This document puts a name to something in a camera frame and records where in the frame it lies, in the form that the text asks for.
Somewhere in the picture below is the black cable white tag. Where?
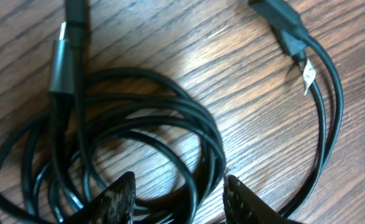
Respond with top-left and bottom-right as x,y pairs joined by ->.
248,0 -> 344,218

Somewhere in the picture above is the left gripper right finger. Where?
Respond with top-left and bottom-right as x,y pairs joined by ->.
223,175 -> 301,224

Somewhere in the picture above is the black cable silver plug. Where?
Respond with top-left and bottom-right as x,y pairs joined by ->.
0,22 -> 226,223

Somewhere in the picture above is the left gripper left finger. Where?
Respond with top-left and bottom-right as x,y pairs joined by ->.
63,171 -> 136,224

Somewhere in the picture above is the black usb cable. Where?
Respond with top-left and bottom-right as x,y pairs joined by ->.
0,0 -> 227,224

